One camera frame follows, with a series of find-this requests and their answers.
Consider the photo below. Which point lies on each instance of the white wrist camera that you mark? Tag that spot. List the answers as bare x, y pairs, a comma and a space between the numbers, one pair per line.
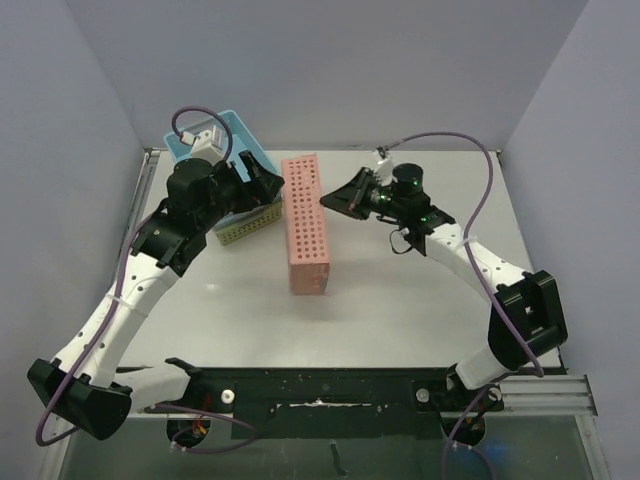
205, 145
382, 166

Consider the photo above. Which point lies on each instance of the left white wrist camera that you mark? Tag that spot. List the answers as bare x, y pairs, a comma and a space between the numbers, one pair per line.
205, 145

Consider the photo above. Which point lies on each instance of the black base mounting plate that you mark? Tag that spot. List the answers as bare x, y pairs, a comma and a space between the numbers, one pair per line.
329, 403

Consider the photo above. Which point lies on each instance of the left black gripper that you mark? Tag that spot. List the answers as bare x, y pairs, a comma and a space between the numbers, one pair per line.
262, 188

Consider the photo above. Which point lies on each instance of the blue plastic basket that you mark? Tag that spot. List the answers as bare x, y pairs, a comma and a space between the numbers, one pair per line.
236, 138

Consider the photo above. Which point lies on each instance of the aluminium frame rail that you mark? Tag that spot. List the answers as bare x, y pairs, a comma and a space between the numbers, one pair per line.
553, 395

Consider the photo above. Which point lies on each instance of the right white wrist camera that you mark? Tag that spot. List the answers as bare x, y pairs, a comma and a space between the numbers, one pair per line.
382, 166

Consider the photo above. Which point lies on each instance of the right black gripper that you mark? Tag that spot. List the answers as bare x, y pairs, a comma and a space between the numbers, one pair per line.
361, 191

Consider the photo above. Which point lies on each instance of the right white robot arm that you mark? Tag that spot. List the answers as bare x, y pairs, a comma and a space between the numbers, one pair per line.
527, 318

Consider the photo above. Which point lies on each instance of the green plastic basket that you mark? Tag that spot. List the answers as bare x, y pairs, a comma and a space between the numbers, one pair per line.
248, 224

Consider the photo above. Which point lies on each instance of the pink plastic basket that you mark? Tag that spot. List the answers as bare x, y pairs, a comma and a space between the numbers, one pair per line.
306, 231

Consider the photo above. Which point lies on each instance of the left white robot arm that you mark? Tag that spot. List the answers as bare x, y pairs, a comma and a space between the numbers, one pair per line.
81, 383

